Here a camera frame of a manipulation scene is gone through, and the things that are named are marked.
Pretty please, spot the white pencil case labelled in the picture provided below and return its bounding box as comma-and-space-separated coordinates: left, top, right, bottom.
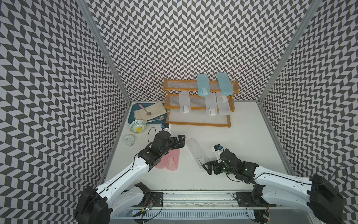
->
186, 138, 209, 170
179, 91, 191, 113

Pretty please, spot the pink pencil case labelled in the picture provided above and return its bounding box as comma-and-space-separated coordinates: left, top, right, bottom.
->
167, 149, 180, 171

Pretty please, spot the frosted white pencil case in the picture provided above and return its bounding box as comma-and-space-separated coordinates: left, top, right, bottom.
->
205, 92, 217, 116

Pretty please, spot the white pencil case label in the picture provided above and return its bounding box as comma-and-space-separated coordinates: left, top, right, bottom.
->
216, 92, 231, 116

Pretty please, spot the teal pencil case labelled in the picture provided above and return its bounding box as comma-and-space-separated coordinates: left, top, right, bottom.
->
197, 74, 210, 97

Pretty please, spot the teal pencil case plain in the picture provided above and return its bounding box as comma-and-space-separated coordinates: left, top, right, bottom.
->
216, 72, 234, 96

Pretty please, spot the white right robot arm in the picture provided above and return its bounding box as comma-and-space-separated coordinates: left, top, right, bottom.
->
202, 145, 344, 224

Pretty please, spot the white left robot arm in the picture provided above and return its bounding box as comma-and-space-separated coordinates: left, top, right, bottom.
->
74, 130, 186, 224

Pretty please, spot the beige cloth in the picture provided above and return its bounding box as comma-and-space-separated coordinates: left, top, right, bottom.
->
132, 102, 167, 121

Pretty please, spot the clear glass cup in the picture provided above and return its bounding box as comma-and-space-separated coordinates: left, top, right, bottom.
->
123, 134, 135, 147

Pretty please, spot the dark blue tray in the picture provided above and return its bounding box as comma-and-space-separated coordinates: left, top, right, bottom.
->
128, 103, 167, 124

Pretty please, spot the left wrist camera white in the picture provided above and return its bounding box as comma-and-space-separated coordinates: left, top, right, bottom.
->
161, 123, 171, 133

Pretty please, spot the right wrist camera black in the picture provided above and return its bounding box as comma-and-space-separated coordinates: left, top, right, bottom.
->
213, 144, 224, 160

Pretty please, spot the silver spoon patterned handle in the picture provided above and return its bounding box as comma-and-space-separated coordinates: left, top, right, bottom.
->
146, 116, 165, 123

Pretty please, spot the orange three-tier wire shelf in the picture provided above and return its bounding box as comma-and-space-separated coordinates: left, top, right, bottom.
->
163, 79, 231, 128

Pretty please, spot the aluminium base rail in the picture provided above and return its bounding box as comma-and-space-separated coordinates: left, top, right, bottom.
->
127, 190, 319, 224

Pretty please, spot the pink handled spoon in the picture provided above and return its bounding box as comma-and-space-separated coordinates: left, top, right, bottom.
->
139, 104, 152, 116

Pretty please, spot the aluminium corner post left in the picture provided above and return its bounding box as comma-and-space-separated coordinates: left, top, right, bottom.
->
76, 0, 131, 104

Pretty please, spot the aluminium corner post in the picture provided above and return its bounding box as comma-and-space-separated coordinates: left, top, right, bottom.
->
258, 0, 323, 104
76, 0, 131, 104

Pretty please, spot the aluminium corner post right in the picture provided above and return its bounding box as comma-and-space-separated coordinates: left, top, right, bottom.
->
258, 0, 323, 104

